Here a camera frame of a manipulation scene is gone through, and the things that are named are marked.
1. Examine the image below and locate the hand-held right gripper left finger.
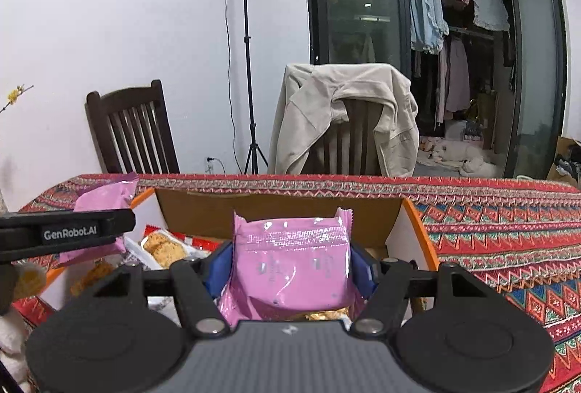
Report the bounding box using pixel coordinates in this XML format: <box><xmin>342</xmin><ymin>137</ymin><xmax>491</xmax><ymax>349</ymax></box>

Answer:
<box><xmin>91</xmin><ymin>240</ymin><xmax>235</xmax><ymax>338</ymax></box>

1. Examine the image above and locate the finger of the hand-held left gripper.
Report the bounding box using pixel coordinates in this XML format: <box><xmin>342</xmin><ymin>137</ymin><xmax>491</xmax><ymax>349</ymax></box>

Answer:
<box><xmin>106</xmin><ymin>209</ymin><xmax>137</xmax><ymax>245</ymax></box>

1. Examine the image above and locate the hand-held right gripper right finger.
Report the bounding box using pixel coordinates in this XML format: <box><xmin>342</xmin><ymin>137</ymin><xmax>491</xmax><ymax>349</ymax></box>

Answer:
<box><xmin>349</xmin><ymin>243</ymin><xmax>497</xmax><ymax>338</ymax></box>

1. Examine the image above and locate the pink snack packet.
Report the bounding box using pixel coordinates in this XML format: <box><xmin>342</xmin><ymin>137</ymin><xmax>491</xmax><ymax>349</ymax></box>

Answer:
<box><xmin>218</xmin><ymin>208</ymin><xmax>368</xmax><ymax>323</ymax></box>
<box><xmin>58</xmin><ymin>173</ymin><xmax>139</xmax><ymax>267</ymax></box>

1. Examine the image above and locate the pile of snack packets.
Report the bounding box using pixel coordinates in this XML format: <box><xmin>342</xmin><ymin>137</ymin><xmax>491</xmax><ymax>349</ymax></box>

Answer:
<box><xmin>68</xmin><ymin>227</ymin><xmax>352</xmax><ymax>322</ymax></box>

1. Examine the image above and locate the red orange cardboard box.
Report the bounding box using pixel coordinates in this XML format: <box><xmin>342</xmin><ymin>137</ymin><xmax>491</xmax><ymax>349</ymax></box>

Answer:
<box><xmin>38</xmin><ymin>186</ymin><xmax>440</xmax><ymax>321</ymax></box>

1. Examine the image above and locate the white fluffy cloth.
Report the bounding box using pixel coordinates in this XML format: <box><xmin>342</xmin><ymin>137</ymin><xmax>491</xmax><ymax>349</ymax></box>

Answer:
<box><xmin>0</xmin><ymin>307</ymin><xmax>33</xmax><ymax>381</ymax></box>

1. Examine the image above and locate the dark wooden chair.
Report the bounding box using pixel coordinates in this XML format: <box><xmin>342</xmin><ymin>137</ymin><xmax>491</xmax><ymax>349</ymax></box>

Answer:
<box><xmin>86</xmin><ymin>80</ymin><xmax>180</xmax><ymax>175</ymax></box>

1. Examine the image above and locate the wooden chair under jacket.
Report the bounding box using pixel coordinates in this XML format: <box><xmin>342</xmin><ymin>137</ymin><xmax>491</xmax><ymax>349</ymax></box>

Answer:
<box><xmin>309</xmin><ymin>98</ymin><xmax>382</xmax><ymax>176</ymax></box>

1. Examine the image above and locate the white fluffy dog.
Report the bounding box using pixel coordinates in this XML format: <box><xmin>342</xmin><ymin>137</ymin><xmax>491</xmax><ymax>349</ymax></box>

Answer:
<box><xmin>429</xmin><ymin>141</ymin><xmax>497</xmax><ymax>177</ymax></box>

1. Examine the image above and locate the pink and yellow flower bouquet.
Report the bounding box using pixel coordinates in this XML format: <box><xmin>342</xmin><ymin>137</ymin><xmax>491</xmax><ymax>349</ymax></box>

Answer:
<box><xmin>0</xmin><ymin>84</ymin><xmax>34</xmax><ymax>114</ymax></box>

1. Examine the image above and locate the beige jacket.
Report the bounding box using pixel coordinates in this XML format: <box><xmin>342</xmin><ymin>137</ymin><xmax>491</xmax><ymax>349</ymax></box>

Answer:
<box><xmin>268</xmin><ymin>63</ymin><xmax>419</xmax><ymax>177</ymax></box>

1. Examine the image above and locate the pale pink hanging dress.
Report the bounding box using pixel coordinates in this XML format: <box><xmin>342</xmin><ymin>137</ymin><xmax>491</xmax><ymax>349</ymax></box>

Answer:
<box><xmin>438</xmin><ymin>36</ymin><xmax>470</xmax><ymax>112</ymax></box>

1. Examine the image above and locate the brown cardboard box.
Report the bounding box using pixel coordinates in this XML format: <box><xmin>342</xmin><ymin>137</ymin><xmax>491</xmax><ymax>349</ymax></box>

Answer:
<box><xmin>547</xmin><ymin>136</ymin><xmax>581</xmax><ymax>189</ymax></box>

